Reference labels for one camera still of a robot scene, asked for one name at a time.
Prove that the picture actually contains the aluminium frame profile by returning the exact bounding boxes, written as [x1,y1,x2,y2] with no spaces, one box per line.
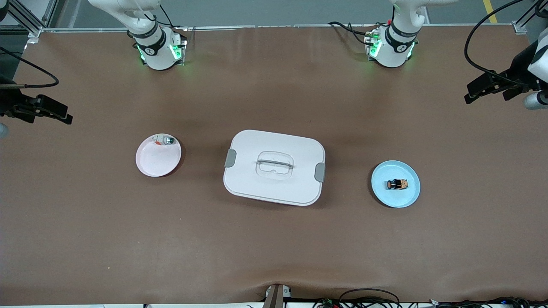
[0,0,59,38]
[512,0,548,35]

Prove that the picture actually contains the black cable bundle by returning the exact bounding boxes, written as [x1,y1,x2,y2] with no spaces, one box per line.
[313,288,548,308]

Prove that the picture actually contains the pink round plate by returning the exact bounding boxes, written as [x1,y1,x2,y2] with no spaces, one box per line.
[136,133,182,178]

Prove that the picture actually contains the metal table edge bracket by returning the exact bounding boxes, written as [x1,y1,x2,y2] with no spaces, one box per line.
[263,284,292,308]

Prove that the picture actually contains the white lidded storage box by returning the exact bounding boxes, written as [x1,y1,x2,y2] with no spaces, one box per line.
[223,129,326,207]

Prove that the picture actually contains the black arm base cables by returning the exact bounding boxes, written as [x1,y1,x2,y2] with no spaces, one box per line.
[328,19,378,45]

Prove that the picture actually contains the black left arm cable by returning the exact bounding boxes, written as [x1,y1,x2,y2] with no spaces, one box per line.
[465,0,531,88]

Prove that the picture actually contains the light blue round plate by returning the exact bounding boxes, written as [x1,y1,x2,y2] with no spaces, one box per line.
[371,160,421,209]

